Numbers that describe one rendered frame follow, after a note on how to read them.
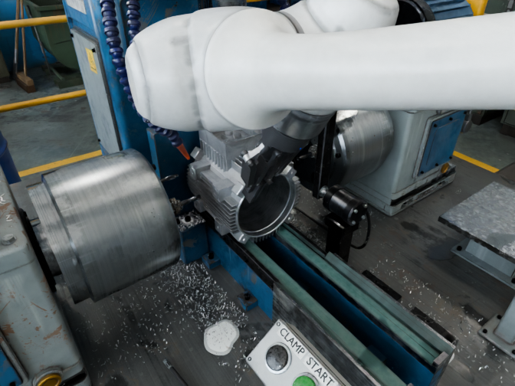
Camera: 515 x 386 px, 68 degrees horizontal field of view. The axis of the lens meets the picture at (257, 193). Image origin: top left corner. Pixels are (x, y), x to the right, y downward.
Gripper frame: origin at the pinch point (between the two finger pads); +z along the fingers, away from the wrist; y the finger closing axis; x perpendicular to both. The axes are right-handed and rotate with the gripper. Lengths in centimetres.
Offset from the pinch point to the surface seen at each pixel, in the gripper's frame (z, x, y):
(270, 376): -9.9, 27.7, 18.4
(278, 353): -11.6, 25.9, 16.6
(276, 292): 11.1, 18.0, 2.0
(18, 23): 121, -198, 5
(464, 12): -15, -18, -74
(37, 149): 236, -191, 15
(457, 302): 12, 40, -36
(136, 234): 2.6, -1.1, 22.6
